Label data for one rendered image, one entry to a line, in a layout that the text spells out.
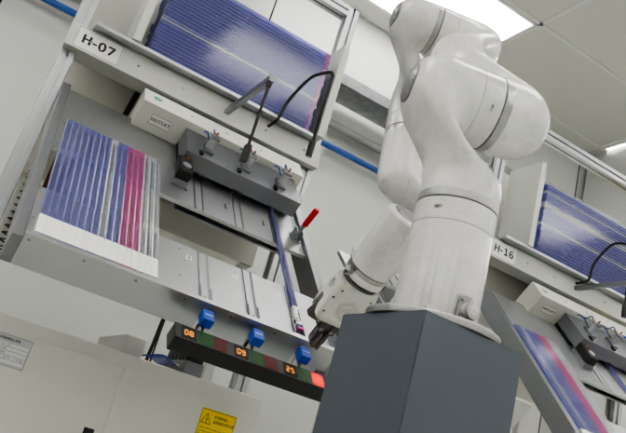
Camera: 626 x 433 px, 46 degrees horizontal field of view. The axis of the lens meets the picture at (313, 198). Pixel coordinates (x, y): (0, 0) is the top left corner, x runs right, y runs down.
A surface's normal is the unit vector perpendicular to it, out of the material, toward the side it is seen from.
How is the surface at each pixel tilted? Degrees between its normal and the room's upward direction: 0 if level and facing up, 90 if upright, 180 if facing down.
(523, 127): 122
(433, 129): 127
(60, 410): 90
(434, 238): 90
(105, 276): 135
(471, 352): 90
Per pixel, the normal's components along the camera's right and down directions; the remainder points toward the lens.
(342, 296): 0.10, 0.43
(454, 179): -0.33, -0.44
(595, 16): -0.26, 0.90
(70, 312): 0.49, -0.18
